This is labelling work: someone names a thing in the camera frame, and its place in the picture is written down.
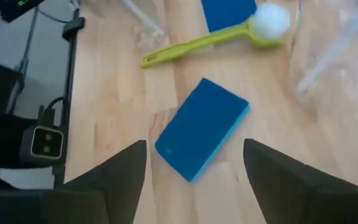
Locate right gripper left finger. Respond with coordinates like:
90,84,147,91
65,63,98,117
0,139,148,224

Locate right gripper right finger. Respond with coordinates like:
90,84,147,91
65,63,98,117
242,138,358,224

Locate dark blue sponge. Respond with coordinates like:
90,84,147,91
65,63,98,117
154,77,250,183
200,0,257,33

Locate clear soap bottle black pump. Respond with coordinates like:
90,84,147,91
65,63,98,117
290,0,358,108
116,0,170,52

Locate green dish brush white bristles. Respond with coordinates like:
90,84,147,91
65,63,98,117
140,2,291,69

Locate small grey stereo camera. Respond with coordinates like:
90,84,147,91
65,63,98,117
19,124,65,161

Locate black camera cable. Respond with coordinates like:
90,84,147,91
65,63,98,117
37,96,67,125

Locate black aluminium table frame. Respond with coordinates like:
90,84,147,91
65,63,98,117
53,9,85,189

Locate black frame bracket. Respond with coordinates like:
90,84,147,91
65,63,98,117
62,17,86,40

